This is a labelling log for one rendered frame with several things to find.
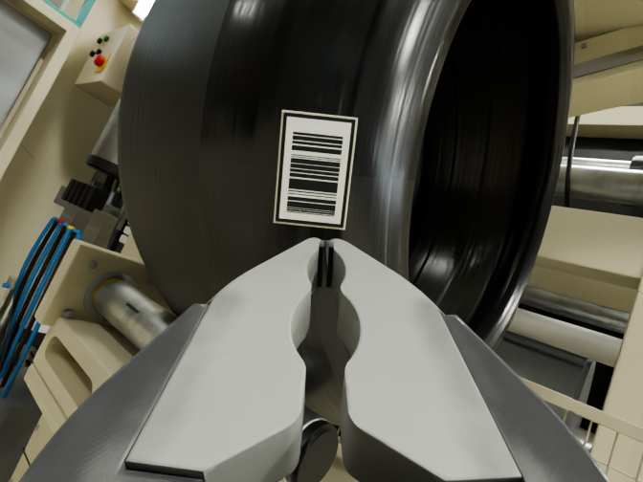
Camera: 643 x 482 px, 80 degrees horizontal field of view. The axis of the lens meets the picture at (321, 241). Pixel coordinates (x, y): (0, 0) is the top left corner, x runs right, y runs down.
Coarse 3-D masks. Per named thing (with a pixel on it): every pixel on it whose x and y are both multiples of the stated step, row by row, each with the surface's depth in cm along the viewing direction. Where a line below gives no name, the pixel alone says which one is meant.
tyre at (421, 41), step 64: (192, 0) 27; (256, 0) 22; (320, 0) 20; (384, 0) 20; (448, 0) 23; (512, 0) 48; (128, 64) 33; (192, 64) 25; (256, 64) 21; (320, 64) 20; (384, 64) 21; (448, 64) 61; (512, 64) 55; (128, 128) 31; (192, 128) 25; (256, 128) 21; (384, 128) 21; (448, 128) 67; (512, 128) 60; (128, 192) 32; (192, 192) 25; (256, 192) 22; (384, 192) 23; (448, 192) 69; (512, 192) 62; (192, 256) 28; (256, 256) 23; (384, 256) 24; (448, 256) 67; (512, 256) 59; (320, 320) 24; (320, 384) 27
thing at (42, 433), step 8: (128, 240) 61; (128, 248) 60; (136, 248) 59; (136, 256) 58; (40, 424) 57; (40, 432) 56; (48, 432) 55; (32, 440) 57; (40, 440) 55; (48, 440) 54; (24, 448) 58; (32, 448) 56; (40, 448) 55; (24, 456) 56; (32, 456) 55; (24, 464) 56; (16, 472) 56; (24, 472) 55; (16, 480) 55
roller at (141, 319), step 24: (120, 288) 44; (120, 312) 40; (144, 312) 39; (168, 312) 40; (144, 336) 36; (312, 432) 24; (336, 432) 26; (312, 456) 24; (288, 480) 24; (312, 480) 25
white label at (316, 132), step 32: (288, 128) 20; (320, 128) 20; (352, 128) 20; (288, 160) 21; (320, 160) 21; (352, 160) 21; (288, 192) 21; (320, 192) 21; (288, 224) 21; (320, 224) 21
